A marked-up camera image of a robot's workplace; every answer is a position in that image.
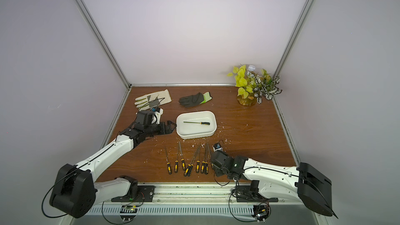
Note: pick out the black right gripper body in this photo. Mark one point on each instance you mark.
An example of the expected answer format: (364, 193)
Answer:
(215, 158)

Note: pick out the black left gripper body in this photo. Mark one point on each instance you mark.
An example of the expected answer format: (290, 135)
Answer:
(150, 131)

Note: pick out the white plastic storage box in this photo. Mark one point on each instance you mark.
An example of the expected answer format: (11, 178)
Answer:
(192, 131)

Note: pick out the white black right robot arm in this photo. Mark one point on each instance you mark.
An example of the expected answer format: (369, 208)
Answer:
(271, 183)

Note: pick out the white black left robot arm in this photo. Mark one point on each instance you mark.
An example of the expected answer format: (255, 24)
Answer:
(76, 188)

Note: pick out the beige grey work glove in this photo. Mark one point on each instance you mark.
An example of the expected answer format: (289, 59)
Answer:
(153, 100)

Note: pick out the black green work glove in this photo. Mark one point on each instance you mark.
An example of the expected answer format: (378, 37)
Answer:
(195, 100)

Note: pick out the right small circuit board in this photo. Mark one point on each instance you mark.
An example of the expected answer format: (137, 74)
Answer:
(261, 212)

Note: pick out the small circuit board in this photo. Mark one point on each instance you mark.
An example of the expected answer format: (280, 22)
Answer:
(128, 213)
(261, 212)

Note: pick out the amber glass plant vase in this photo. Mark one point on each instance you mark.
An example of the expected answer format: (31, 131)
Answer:
(247, 102)

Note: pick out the left small circuit board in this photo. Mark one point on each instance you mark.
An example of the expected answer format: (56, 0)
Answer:
(128, 213)

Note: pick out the artificial green leafy plant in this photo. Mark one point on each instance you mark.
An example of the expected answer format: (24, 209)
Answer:
(262, 86)

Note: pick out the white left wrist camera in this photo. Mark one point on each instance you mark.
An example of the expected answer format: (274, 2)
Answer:
(157, 113)

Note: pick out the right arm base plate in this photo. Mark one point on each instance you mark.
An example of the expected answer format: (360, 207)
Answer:
(250, 194)

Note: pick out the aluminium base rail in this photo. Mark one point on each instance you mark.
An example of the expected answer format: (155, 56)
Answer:
(186, 199)

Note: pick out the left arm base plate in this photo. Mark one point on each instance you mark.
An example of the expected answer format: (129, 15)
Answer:
(141, 193)

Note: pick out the aluminium corner frame post right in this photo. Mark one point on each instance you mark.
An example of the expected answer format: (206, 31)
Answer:
(294, 35)

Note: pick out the aluminium corner frame post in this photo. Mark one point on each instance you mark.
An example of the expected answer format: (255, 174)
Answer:
(102, 42)
(294, 35)

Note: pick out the aluminium corner frame post left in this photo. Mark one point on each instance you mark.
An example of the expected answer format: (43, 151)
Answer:
(102, 42)

